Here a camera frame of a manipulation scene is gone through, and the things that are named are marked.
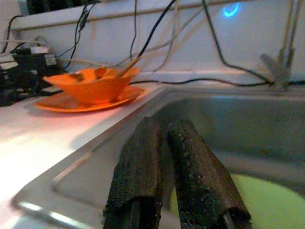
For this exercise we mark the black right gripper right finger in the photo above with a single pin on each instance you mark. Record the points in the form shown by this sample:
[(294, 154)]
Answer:
[(197, 179)]

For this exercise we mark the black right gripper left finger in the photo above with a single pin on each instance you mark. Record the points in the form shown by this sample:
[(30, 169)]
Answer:
[(138, 167)]

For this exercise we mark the orange square bowl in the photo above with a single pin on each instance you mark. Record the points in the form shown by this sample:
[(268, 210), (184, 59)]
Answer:
[(95, 91)]

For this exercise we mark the stainless steel sink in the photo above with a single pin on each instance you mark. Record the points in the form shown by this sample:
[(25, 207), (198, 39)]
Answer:
[(238, 124)]

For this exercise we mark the green plate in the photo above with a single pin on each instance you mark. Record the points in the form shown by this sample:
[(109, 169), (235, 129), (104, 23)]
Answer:
[(274, 207)]

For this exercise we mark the orange round plate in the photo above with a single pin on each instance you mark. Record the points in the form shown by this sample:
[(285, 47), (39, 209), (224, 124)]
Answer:
[(59, 105)]

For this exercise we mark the wooden chopstick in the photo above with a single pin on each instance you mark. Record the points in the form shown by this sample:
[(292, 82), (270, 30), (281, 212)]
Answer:
[(128, 66)]

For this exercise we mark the chrome faucet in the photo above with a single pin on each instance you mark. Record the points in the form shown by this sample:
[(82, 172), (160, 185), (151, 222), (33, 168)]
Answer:
[(278, 71)]

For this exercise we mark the black charger box with labels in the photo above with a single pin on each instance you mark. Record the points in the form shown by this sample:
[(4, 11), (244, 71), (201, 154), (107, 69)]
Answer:
[(23, 69)]

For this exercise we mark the white plug adapter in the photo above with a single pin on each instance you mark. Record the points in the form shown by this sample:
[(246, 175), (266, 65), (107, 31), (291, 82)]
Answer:
[(39, 49)]

